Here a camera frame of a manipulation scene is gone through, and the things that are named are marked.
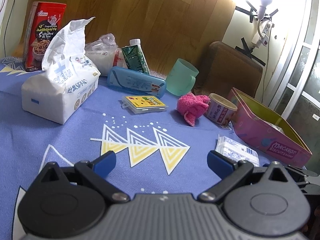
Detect white pocket tissue pack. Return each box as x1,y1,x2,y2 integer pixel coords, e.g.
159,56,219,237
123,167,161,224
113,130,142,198
215,136,260,167

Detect blue pencil case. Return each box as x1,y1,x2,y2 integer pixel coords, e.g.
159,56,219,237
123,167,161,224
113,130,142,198
107,67,167,98

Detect blue patterned tablecloth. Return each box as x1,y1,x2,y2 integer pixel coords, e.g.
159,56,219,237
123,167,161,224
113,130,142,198
0,56,286,240

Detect pink fluffy cloth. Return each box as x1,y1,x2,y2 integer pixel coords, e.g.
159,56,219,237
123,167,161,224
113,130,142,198
176,93,210,127

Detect small purple can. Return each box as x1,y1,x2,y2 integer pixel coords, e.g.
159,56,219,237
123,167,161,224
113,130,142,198
204,93,238,126

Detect red snack box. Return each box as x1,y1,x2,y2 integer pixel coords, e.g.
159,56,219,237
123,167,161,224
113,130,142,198
23,2,67,72

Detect yellow card case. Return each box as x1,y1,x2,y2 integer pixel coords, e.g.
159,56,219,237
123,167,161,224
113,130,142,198
121,95,168,114

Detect clear plastic bag white contents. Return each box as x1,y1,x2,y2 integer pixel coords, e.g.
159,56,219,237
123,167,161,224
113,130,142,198
85,33,127,76

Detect brown chair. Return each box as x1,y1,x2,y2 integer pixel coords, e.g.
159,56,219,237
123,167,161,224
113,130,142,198
193,41,263,98

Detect white power strip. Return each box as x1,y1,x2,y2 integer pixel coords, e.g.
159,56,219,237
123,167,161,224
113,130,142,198
251,20,274,48

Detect pink macaron biscuit box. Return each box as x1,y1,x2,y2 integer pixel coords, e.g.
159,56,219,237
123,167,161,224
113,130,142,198
228,88,312,167

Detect teal plastic mug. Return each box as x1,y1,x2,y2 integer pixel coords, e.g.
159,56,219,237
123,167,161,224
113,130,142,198
165,59,199,96

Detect white light bulb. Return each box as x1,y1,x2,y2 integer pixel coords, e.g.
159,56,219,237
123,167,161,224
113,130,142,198
258,0,272,20

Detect green drink carton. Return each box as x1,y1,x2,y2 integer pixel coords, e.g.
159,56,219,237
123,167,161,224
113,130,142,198
121,38,150,75

